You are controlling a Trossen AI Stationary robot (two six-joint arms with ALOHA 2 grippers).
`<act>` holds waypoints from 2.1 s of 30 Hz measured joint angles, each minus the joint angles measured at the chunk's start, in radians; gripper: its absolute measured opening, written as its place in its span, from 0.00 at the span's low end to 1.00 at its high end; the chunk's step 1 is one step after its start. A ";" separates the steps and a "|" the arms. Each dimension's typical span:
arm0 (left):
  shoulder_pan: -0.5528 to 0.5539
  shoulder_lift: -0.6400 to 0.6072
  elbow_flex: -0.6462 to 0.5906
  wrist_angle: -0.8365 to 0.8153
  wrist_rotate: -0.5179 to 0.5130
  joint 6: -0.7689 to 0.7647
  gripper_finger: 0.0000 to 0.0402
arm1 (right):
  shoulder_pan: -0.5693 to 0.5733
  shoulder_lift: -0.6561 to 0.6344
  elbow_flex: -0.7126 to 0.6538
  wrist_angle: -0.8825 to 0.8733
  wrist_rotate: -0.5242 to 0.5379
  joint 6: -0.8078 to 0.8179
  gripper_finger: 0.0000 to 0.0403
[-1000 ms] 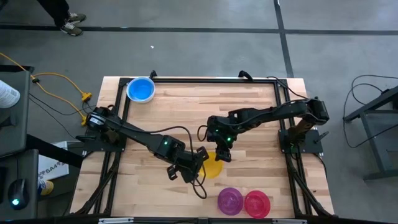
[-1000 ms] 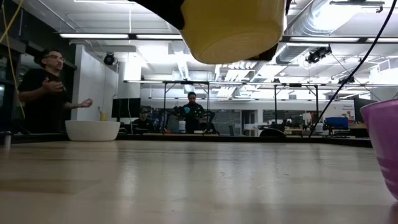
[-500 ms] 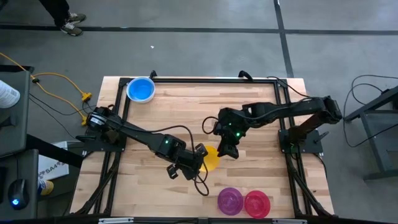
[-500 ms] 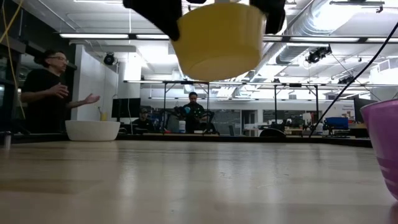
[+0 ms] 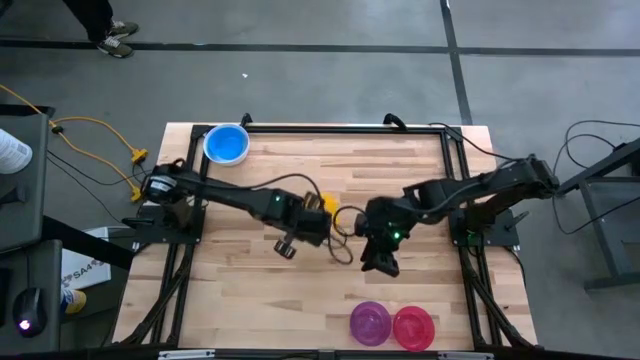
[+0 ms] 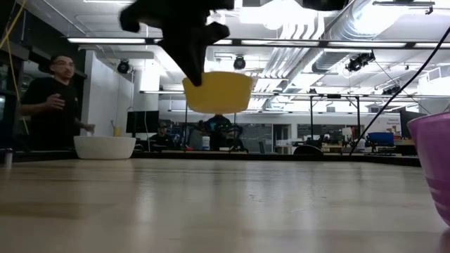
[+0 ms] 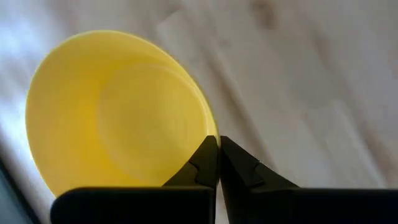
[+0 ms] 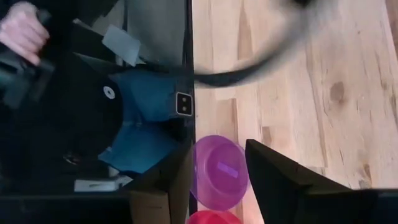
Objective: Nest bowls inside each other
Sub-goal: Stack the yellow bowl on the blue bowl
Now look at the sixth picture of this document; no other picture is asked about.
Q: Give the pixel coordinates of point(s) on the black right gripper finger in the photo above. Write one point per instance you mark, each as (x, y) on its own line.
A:
(191, 52)

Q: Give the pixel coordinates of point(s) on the yellow plastic bowl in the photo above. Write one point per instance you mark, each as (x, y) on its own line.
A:
(221, 95)

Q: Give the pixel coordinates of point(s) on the purple plastic bowl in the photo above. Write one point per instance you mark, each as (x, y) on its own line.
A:
(434, 161)

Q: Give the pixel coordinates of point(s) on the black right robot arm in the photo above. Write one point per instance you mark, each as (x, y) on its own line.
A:
(325, 4)

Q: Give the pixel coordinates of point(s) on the black round ceiling device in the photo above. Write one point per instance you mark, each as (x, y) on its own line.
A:
(239, 63)
(123, 66)

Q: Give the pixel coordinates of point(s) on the person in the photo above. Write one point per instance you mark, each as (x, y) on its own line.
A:
(162, 138)
(49, 112)
(218, 131)

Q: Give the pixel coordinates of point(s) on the black computer monitor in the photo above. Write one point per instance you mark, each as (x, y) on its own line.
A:
(411, 123)
(142, 122)

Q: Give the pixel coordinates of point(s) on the long ceiling light bar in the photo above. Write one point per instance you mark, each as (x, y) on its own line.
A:
(281, 43)

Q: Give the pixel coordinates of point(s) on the white plastic container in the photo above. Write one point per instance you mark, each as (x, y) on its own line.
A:
(206, 143)

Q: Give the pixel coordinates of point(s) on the small yellow cup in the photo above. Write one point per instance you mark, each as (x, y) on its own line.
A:
(117, 131)

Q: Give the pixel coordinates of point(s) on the white bowl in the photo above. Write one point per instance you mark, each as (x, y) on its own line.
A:
(104, 147)

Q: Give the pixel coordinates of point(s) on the blue box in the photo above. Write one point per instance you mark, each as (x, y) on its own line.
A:
(380, 139)

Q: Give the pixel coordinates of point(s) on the small silver cylinder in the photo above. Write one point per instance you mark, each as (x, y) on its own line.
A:
(8, 158)

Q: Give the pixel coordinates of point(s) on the black background metal frame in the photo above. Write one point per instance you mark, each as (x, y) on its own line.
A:
(311, 119)

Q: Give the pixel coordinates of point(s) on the silver ceiling duct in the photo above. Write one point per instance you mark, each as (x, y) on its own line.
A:
(334, 35)

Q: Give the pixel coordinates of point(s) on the black ceiling-mounted camera rig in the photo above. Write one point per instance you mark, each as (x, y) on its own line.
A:
(358, 61)

